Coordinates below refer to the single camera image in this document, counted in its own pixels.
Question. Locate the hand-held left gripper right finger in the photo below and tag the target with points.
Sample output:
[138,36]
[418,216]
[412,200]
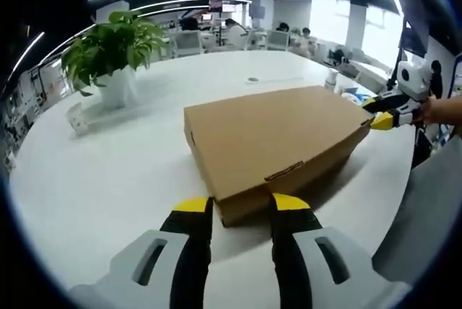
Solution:
[292,251]

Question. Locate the green plant in white pot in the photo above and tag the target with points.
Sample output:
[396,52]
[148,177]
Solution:
[108,42]

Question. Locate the clear plastic bottle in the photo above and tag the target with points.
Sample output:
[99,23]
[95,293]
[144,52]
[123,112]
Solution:
[332,78]

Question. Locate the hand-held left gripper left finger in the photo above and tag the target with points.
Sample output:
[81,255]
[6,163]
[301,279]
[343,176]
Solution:
[187,251]

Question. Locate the brown cardboard shoe box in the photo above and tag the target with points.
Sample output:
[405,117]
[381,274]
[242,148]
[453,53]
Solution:
[274,132]

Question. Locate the wall display screen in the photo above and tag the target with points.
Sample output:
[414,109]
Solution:
[227,7]

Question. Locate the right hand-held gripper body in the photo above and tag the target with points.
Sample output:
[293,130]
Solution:
[418,81]

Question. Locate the small pale cup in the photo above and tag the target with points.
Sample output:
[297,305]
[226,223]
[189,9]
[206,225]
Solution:
[77,119]

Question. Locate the white soft wipes pack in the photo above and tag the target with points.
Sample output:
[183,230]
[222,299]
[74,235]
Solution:
[352,96]

